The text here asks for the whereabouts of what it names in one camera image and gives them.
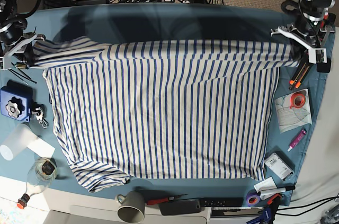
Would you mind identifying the red handled screwdriver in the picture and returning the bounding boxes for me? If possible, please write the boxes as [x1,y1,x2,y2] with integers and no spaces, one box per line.
[146,194,186,205]

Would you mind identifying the black smartphone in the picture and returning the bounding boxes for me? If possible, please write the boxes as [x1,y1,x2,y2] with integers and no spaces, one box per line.
[158,199,201,216]

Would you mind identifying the grey ceramic mug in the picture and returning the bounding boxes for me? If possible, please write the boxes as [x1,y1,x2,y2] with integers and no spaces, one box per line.
[116,191,145,223]

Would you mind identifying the blue box with knob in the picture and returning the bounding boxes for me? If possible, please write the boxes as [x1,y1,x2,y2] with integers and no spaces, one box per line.
[1,86,33,122]

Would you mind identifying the blue spring clamp bottom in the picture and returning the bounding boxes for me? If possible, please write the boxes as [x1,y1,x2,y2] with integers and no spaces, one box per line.
[246,193,282,224]

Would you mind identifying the orange black bar clamp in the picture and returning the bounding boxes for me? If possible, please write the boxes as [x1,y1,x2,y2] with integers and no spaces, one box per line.
[319,13,336,40]

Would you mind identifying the black remote control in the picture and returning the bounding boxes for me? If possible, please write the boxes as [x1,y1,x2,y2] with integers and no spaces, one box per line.
[199,198,244,208]

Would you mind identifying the blue white striped T-shirt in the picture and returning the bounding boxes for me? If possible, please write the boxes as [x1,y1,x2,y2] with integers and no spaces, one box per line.
[33,37,298,193]

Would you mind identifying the clear glass bottle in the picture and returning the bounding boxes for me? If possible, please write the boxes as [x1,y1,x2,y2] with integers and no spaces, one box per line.
[17,157,58,210]

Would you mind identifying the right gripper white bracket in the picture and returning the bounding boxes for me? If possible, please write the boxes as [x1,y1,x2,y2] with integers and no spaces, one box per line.
[1,33,46,70]

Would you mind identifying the black square foam pad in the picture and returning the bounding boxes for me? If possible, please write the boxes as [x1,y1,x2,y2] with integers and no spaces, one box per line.
[317,59,332,74]

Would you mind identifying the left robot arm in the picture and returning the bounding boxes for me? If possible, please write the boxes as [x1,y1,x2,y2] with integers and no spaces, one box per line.
[271,0,335,71]

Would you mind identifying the red tape roll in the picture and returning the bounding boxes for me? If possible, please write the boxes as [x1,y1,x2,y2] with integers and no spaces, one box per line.
[290,91,306,109]

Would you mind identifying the white boxed hard drive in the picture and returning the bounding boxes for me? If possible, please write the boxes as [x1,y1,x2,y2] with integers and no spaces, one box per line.
[264,153,293,181]

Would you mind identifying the black marker pen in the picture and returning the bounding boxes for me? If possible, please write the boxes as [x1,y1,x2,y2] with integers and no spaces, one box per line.
[259,185,296,196]

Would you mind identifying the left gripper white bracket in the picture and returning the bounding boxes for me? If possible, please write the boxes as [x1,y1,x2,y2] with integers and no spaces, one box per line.
[270,24,335,68]

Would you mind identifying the white paper tag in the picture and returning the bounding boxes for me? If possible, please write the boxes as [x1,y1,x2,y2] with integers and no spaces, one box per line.
[254,176,276,192]

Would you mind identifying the purple tape roll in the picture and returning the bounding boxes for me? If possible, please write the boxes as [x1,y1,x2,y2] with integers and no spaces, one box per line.
[246,192,261,207]

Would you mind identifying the leaf pattern paper card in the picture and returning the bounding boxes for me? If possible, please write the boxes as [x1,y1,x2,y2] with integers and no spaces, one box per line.
[274,88,312,133]

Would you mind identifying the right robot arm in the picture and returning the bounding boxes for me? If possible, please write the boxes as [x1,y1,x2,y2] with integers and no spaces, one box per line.
[1,0,46,70]

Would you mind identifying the silver allen key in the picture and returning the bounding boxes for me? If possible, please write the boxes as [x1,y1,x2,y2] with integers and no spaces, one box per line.
[8,69,37,84]

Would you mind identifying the clear plastic cup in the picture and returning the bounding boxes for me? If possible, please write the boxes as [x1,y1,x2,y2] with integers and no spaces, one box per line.
[1,123,39,161]

